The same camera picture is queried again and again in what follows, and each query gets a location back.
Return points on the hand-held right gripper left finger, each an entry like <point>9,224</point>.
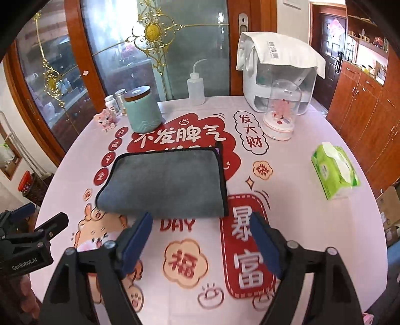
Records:
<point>137,237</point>

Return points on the cardboard box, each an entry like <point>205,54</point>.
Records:
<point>389,215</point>

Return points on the clear squeeze bottle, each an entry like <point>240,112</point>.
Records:
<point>196,89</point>

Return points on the white pill bottle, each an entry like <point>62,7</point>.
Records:
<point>111,104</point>

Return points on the white cloth cover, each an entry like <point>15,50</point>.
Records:
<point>275,51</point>

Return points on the green ceramic jar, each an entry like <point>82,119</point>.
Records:
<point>142,109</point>

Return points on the green tissue pack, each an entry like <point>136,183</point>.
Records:
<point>336,172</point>

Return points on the clear glass jar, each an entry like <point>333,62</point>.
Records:
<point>119,98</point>

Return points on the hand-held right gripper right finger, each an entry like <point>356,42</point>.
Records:
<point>265,242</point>

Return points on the person's left hand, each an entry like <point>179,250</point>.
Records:
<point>23,297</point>

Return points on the dark wooden door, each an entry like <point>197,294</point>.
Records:
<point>328,53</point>

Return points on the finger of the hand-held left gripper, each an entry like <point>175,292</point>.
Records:
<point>22,210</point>
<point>51,223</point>

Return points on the woven basket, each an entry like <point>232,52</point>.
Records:
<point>32,187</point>

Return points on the wooden cabinet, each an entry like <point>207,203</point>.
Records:
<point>365,103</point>

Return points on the glass sliding door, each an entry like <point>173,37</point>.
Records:
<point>125,50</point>

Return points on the glass dome ornament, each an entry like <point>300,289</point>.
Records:
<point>279,111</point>

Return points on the grey towel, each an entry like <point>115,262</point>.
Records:
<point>165,181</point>

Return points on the white water dispenser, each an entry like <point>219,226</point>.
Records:
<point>281,87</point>

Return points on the pink toy figure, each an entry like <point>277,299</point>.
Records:
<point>105,119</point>

